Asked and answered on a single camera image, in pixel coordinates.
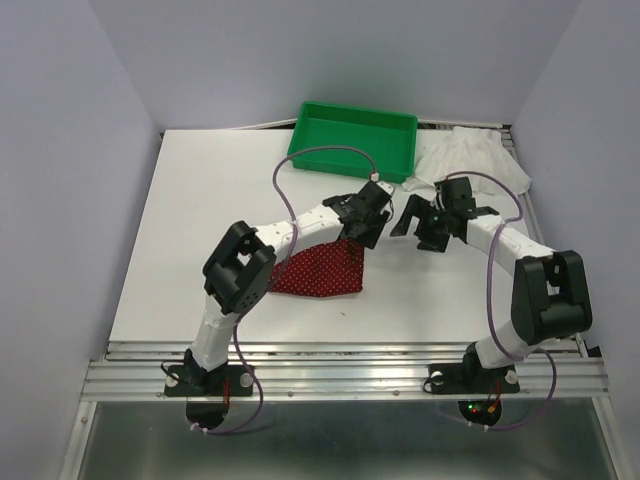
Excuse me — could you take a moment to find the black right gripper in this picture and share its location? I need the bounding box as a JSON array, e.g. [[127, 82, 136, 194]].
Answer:
[[388, 193, 452, 252]]

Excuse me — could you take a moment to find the red polka dot skirt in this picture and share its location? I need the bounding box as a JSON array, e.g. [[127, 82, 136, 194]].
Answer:
[[270, 239, 365, 298]]

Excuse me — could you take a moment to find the white skirt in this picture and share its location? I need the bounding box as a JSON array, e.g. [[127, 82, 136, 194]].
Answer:
[[402, 126, 532, 195]]

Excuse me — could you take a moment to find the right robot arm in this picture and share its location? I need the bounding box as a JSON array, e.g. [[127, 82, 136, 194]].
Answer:
[[391, 170, 593, 390]]

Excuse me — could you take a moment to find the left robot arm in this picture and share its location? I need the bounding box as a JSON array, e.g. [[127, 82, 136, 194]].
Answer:
[[184, 181, 395, 394]]

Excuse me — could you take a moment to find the green plastic bin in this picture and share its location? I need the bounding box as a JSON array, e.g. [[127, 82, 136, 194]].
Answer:
[[288, 102, 418, 184]]

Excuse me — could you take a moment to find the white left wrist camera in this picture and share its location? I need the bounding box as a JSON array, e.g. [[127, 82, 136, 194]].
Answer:
[[376, 181, 395, 198]]

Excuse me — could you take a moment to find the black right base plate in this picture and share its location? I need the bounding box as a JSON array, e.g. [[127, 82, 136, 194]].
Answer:
[[422, 362, 520, 398]]

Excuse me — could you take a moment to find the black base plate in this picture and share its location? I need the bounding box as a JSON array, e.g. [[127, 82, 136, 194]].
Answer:
[[422, 362, 520, 398], [160, 363, 254, 398]]

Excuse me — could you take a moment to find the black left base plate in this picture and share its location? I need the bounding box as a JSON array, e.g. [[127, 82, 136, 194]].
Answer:
[[160, 363, 254, 398]]

